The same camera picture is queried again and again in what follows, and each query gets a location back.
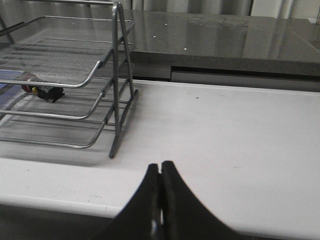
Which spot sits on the red emergency stop button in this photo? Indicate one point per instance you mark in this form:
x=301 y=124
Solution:
x=43 y=92

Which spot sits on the mesh tray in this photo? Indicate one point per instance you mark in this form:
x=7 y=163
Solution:
x=79 y=134
x=65 y=52
x=77 y=103

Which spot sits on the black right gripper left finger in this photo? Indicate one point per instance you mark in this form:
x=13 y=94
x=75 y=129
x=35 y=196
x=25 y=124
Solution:
x=140 y=218

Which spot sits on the grey metal rack frame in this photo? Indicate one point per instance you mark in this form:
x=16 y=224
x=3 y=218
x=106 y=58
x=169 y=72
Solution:
x=122 y=92

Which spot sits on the grey stone counter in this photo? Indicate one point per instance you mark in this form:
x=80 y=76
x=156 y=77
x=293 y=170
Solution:
x=247 y=51

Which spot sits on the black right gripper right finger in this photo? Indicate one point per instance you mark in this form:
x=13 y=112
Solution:
x=184 y=216

